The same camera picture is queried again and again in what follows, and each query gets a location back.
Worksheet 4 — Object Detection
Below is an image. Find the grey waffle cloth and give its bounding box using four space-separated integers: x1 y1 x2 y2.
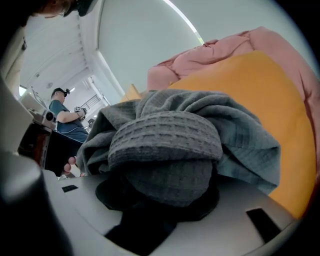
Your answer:
76 89 282 208

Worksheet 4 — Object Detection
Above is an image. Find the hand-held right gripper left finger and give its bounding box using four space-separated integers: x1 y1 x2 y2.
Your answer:
95 174 141 216

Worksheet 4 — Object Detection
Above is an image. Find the pink padded sofa seat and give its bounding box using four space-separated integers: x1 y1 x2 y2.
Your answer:
146 26 320 181

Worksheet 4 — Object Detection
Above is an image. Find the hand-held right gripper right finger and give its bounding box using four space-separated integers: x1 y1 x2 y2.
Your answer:
174 162 221 222

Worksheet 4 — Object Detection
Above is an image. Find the person's right hand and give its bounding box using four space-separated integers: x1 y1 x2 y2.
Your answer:
61 155 77 176

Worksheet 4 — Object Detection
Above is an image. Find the dark cabinet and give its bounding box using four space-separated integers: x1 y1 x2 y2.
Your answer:
17 121 86 177

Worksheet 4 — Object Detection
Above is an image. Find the grey projector device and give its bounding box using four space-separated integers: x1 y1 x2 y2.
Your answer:
29 106 57 126

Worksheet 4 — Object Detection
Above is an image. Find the ceiling light strip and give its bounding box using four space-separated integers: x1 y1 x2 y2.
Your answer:
162 0 205 46

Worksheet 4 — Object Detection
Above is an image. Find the large orange cushion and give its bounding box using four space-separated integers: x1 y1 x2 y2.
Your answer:
167 49 318 220

